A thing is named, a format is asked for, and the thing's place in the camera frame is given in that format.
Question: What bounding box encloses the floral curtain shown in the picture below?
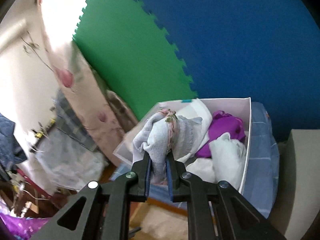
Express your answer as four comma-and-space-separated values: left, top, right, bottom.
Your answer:
37, 0, 125, 155

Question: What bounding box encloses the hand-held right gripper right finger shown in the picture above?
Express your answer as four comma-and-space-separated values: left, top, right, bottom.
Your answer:
166, 154, 287, 240

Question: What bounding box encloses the blue checked cloth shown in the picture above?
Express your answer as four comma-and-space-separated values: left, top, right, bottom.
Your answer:
110, 102, 280, 219

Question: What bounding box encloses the wooden drawer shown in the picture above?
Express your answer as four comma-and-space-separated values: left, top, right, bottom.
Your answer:
129, 202, 189, 240

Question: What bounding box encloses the purple underwear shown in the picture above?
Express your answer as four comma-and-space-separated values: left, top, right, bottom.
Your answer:
195, 110, 247, 158

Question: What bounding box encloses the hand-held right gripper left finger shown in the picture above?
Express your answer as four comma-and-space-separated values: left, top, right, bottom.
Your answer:
30, 152, 152, 240

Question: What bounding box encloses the white underwear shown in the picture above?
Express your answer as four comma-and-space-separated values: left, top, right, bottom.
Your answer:
175, 99, 213, 162

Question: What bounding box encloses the clear plastic bag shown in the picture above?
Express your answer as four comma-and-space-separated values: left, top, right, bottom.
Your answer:
32, 140, 108, 190

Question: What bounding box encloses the grey box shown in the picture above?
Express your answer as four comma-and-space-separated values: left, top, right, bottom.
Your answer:
270, 129, 320, 235

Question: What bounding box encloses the purple cloth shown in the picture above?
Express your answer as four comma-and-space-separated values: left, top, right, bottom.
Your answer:
0, 212, 50, 239

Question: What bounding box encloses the grey plaid cloth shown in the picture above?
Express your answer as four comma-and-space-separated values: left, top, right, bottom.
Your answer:
54, 90, 98, 152

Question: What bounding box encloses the dark blue quilted cloth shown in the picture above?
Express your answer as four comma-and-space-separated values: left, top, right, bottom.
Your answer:
0, 114, 27, 164

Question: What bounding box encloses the white shoe box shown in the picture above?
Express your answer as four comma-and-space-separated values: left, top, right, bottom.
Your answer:
112, 97, 252, 195

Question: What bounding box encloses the pale grey floral-trim underwear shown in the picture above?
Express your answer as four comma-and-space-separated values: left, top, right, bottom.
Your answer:
132, 108, 203, 184

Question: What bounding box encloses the green foam mat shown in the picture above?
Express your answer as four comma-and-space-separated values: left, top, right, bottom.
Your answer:
72, 0, 199, 120

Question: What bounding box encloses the blue foam mat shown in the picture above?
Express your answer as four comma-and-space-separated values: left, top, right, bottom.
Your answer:
117, 0, 318, 143

